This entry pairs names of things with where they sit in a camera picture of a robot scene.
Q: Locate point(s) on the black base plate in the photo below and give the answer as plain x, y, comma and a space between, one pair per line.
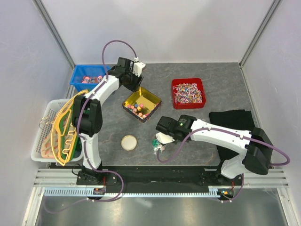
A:
156, 179

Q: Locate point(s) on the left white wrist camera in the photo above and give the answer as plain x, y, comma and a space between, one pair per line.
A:
138, 68

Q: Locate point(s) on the yellow green wire hanger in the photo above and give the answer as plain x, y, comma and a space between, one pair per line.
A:
63, 135

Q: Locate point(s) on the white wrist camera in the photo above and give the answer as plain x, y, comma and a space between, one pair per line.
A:
164, 139
138, 68

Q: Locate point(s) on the clear glass jar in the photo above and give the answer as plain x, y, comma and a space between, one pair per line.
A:
157, 146

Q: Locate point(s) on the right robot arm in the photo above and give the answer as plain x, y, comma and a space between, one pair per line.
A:
253, 148

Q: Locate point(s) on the gold tin of star candies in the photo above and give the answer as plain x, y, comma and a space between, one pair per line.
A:
142, 104

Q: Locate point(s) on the round wooden jar lid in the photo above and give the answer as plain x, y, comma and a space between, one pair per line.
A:
128, 142

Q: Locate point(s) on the red tray of lollipops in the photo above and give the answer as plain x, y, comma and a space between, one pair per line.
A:
188, 93

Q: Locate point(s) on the white plastic basket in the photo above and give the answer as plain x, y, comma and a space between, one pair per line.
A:
42, 150

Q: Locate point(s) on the blue plastic bin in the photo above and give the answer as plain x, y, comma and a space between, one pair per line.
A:
87, 76

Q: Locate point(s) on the black cloth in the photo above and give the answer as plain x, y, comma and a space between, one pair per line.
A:
233, 119

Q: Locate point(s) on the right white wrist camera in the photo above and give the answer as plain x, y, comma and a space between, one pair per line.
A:
164, 139

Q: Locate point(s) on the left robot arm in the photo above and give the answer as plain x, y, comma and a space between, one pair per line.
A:
87, 109

